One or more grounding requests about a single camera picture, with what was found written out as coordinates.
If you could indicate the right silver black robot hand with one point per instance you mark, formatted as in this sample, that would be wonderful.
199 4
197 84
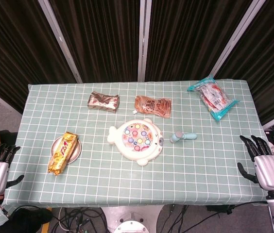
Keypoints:
269 171

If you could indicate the small blue handheld toy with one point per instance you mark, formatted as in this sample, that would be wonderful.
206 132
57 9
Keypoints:
185 137

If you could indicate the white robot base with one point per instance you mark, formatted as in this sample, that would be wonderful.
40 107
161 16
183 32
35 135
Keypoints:
129 222

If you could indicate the white whack-a-mole toy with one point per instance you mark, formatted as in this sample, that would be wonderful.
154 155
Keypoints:
137 143

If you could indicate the black bag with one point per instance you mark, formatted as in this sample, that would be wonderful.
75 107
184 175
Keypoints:
27 219

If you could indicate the yellow cracker pack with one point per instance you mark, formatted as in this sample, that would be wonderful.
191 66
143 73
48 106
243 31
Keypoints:
63 154

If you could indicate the round metal plate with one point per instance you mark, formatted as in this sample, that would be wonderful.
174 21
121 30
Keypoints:
75 155

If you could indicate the teal clear snack bag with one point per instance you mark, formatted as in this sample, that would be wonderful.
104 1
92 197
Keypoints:
213 97

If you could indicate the dark brown curtain panel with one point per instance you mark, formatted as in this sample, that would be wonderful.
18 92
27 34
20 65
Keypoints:
13 48
103 41
273 60
188 38

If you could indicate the silver brown foil snack pack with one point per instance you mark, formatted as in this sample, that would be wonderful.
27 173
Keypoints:
103 102

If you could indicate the brown sauce pouch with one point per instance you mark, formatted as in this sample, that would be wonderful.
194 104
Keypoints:
154 105

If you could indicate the green white checked tablecloth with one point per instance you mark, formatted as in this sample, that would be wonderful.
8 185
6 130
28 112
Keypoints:
137 184

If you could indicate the grey metal divider post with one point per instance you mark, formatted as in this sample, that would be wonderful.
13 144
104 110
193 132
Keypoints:
61 41
236 38
143 41

